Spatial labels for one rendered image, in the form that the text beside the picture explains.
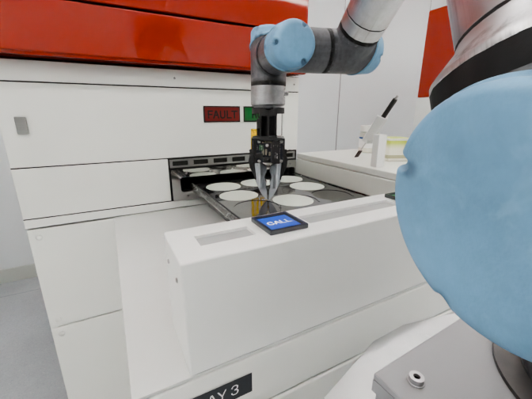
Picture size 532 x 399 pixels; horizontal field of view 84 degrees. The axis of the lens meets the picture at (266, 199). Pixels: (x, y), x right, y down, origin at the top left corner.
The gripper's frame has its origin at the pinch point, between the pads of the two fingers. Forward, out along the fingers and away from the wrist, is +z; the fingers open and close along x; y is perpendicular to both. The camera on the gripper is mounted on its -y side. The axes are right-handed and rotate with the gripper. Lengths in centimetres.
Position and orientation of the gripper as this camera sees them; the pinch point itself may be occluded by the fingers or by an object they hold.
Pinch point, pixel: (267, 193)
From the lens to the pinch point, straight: 71.7
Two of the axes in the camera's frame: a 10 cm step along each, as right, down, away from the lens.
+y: -0.1, 2.8, -9.6
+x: 10.0, 0.0, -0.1
